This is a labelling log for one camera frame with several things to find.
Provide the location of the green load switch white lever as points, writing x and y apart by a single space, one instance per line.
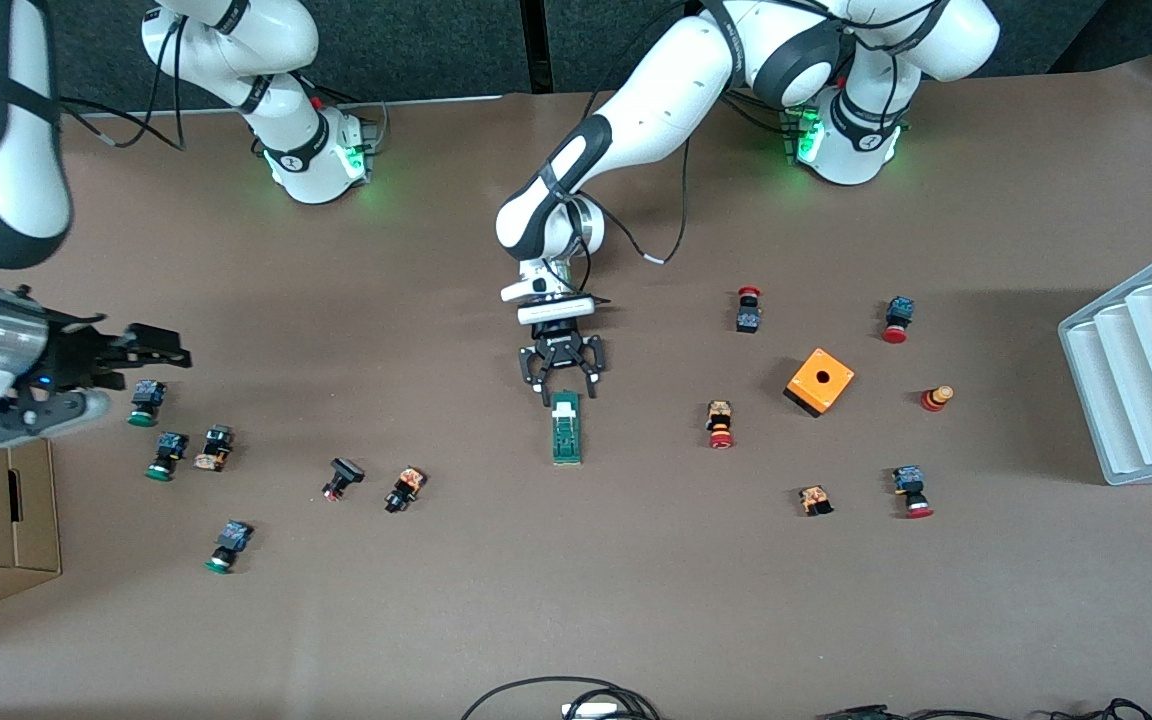
567 440

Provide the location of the black selector switch orange block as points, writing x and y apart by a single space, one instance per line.
404 489

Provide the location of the white plug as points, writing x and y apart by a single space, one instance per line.
591 711

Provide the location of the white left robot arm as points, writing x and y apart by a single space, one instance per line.
636 120

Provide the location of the grey ridged plastic tray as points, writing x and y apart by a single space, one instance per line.
1146 380

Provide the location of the small orange contact block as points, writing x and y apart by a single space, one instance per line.
815 500

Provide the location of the orange button enclosure box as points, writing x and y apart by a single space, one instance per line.
821 380

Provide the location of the red push button black block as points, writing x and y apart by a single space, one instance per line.
748 312

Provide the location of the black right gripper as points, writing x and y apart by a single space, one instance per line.
76 357

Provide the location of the green push button blue block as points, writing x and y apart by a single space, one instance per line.
145 402
228 546
167 455

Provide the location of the red push button blue block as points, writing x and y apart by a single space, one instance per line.
897 319
911 491

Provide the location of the red yellow small knob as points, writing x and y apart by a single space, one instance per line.
936 397

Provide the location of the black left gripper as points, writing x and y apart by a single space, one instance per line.
560 346

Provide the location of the red emergency stop yellow block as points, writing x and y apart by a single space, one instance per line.
720 424

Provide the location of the black vertical post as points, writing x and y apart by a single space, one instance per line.
536 40

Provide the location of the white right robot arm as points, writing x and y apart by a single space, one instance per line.
6 180

